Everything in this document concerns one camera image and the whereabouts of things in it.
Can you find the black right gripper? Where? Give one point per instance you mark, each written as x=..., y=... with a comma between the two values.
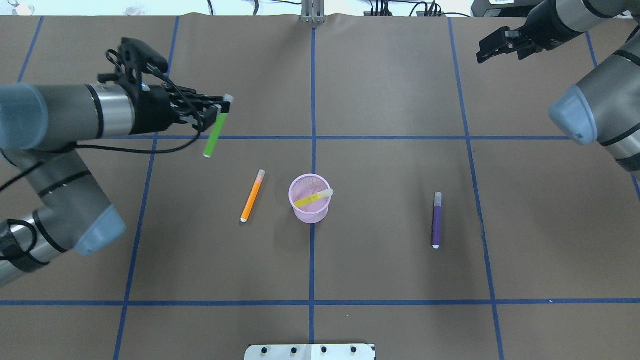
x=536, y=33

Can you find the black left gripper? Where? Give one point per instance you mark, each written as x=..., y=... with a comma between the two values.
x=151, y=111

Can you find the green highlighter pen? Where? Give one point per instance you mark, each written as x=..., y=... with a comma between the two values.
x=215, y=134

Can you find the orange highlighter pen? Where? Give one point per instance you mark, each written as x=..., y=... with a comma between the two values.
x=253, y=195

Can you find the yellow highlighter pen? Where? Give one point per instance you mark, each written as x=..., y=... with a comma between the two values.
x=327, y=193

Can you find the purple highlighter pen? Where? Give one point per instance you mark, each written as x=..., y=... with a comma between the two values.
x=435, y=239

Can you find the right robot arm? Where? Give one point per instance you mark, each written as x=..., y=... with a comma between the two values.
x=603, y=107

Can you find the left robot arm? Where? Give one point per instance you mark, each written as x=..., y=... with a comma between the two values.
x=42, y=129

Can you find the pink mesh pen holder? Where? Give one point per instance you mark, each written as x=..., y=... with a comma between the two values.
x=304, y=186

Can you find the brown paper table mat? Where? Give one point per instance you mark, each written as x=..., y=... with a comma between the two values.
x=539, y=256

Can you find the aluminium frame post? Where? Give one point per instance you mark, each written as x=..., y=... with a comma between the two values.
x=313, y=12

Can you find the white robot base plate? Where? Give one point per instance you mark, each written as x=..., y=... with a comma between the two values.
x=327, y=351

